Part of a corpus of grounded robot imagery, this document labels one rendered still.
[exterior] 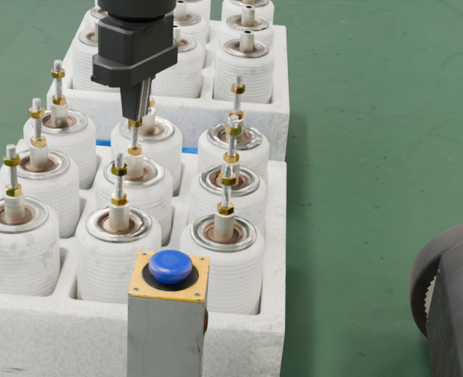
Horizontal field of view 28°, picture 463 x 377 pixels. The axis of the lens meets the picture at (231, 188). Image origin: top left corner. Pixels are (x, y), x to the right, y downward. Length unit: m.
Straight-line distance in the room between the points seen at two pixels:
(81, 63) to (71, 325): 0.59
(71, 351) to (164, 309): 0.25
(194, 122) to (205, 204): 0.40
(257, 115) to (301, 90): 0.53
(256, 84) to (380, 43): 0.85
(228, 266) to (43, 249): 0.21
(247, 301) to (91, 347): 0.18
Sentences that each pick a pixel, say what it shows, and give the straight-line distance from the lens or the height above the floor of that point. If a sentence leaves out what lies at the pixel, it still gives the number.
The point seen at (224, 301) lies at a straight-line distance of 1.05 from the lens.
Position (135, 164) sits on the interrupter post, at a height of 0.27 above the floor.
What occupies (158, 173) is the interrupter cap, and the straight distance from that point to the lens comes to 1.16.
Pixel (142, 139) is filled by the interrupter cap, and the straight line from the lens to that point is 1.23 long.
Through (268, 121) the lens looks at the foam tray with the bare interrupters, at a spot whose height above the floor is 0.16.
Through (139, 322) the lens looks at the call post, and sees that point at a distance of 0.87.
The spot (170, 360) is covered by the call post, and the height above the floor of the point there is 0.24.
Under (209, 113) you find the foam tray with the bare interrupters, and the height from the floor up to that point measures 0.17.
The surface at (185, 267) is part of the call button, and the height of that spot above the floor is 0.33.
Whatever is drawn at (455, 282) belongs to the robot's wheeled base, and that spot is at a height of 0.18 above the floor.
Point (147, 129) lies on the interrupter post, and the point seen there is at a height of 0.26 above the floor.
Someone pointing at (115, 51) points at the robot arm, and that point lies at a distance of 1.05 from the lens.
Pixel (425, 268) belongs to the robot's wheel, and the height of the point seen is 0.14.
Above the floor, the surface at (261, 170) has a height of 0.22.
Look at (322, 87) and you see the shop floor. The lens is 2.05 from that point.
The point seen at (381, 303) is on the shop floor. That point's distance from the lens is 1.41.
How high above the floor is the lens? 0.83
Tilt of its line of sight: 31 degrees down
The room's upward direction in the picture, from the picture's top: 4 degrees clockwise
